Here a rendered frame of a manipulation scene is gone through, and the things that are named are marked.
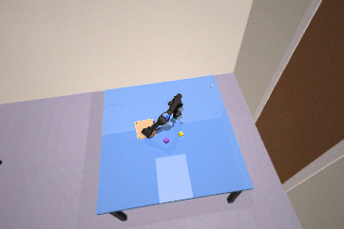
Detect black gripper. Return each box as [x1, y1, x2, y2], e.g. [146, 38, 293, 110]
[167, 101, 182, 117]

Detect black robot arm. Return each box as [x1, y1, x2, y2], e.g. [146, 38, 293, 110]
[141, 93, 183, 138]

